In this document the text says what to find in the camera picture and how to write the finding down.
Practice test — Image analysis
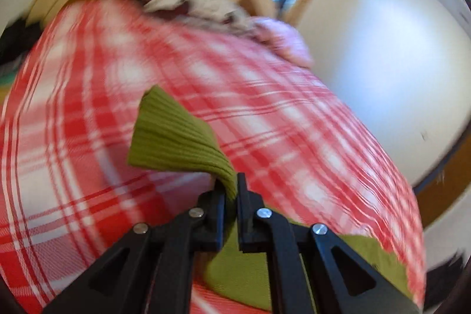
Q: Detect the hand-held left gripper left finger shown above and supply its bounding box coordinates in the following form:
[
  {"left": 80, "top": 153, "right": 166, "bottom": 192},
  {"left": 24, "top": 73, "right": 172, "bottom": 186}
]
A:
[{"left": 42, "top": 182, "right": 226, "bottom": 314}]

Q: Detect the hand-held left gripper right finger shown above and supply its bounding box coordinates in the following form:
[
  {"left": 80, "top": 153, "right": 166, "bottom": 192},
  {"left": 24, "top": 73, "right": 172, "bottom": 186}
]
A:
[{"left": 237, "top": 172, "right": 424, "bottom": 314}]

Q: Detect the green striped knit sweater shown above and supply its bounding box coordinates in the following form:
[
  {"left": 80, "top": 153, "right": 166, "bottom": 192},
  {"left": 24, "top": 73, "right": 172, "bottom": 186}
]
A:
[{"left": 127, "top": 85, "right": 413, "bottom": 313}]

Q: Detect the red plaid blanket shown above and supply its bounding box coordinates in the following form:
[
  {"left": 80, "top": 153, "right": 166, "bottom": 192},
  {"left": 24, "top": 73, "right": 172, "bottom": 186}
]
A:
[{"left": 0, "top": 0, "right": 427, "bottom": 314}]

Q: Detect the pink pillow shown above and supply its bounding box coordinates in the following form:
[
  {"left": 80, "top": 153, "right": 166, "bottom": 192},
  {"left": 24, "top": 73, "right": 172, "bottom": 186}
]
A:
[{"left": 254, "top": 17, "right": 315, "bottom": 66}]

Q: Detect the patterned beige pillow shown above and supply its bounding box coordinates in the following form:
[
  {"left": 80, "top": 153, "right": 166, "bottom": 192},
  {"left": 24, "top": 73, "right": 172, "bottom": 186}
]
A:
[{"left": 132, "top": 0, "right": 258, "bottom": 31}]

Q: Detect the dark cloth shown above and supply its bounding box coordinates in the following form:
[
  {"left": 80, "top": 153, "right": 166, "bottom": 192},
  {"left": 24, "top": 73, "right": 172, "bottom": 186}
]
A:
[{"left": 0, "top": 18, "right": 43, "bottom": 75}]

